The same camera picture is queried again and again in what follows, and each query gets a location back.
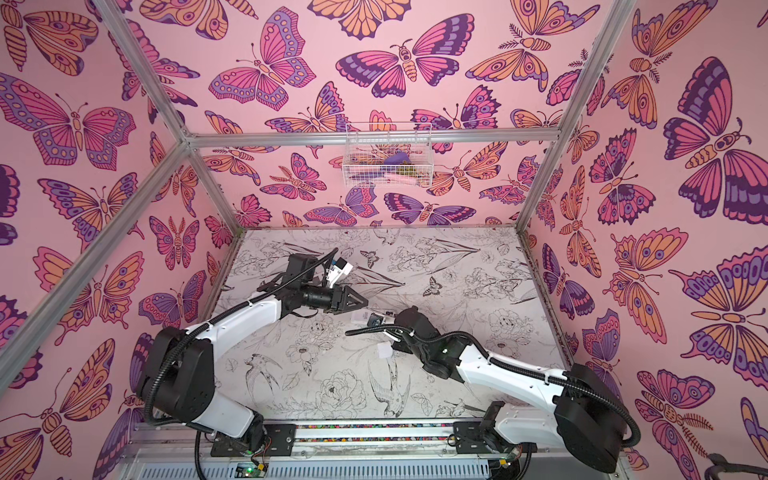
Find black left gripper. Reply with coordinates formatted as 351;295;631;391
298;286;368;315

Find long white remote control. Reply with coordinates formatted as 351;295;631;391
350;308;372;325

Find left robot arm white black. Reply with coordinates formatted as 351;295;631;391
135;252;368;443

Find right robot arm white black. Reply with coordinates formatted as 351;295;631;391
349;307;641;473

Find purple item in basket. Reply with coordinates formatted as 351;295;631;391
382;151;411;169

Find green circuit board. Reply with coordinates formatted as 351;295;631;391
234;462;268;479

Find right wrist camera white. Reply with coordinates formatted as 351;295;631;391
376;334;402;360

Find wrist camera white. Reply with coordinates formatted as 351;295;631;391
325;258;354;288
376;334;402;360

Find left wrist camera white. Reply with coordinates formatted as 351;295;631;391
325;258;354;288

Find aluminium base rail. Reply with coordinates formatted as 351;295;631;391
115;418;607;479

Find white wire basket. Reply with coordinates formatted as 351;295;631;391
340;122;435;189

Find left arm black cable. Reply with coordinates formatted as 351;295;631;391
141;247;340;480

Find aluminium cage frame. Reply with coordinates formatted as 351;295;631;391
1;1;635;390

